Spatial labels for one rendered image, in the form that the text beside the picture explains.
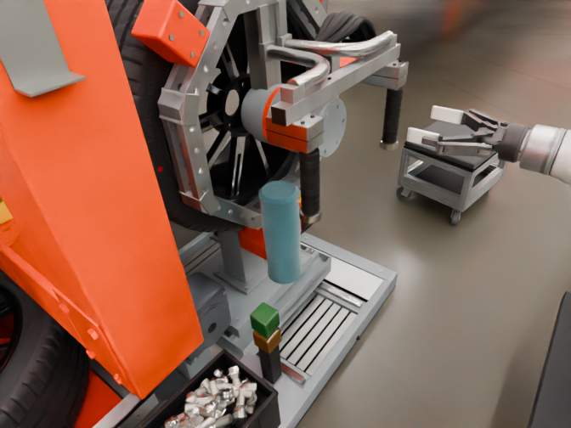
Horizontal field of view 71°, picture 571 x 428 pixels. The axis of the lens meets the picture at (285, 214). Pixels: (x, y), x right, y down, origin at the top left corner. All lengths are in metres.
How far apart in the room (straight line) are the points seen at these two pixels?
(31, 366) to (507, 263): 1.69
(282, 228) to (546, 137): 0.54
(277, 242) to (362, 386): 0.67
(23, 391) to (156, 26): 0.74
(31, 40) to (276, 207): 0.54
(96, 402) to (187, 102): 0.79
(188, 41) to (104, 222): 0.33
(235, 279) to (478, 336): 0.87
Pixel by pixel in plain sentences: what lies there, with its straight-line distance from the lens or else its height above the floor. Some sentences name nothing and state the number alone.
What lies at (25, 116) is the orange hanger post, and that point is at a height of 1.07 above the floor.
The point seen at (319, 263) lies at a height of 0.15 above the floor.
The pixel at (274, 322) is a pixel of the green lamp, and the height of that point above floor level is 0.64.
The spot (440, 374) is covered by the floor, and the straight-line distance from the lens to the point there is 1.49.
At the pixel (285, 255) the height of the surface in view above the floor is 0.58.
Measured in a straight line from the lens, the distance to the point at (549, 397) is 1.19.
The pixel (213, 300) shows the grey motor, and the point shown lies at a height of 0.39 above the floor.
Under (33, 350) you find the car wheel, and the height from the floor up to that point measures 0.50.
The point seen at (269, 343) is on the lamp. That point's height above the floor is 0.60.
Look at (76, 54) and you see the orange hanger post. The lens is 0.53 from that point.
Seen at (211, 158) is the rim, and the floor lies 0.77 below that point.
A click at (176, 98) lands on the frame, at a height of 0.97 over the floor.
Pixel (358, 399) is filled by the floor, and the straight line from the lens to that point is 1.40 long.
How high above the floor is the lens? 1.23
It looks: 37 degrees down
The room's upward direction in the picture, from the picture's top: 4 degrees counter-clockwise
